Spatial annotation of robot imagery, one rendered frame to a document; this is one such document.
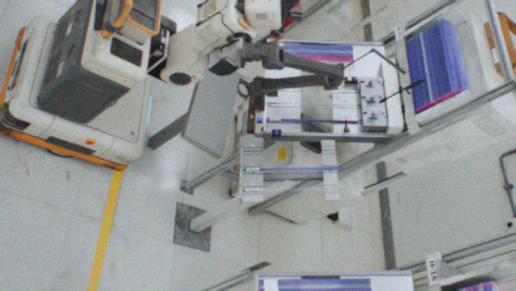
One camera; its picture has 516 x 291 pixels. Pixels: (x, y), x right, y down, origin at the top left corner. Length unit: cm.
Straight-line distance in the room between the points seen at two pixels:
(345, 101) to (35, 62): 157
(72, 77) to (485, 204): 298
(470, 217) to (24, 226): 294
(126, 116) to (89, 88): 49
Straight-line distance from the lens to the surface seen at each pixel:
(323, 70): 263
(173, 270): 337
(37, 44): 315
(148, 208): 339
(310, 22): 448
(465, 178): 461
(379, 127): 312
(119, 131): 311
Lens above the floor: 268
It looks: 33 degrees down
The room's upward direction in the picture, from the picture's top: 60 degrees clockwise
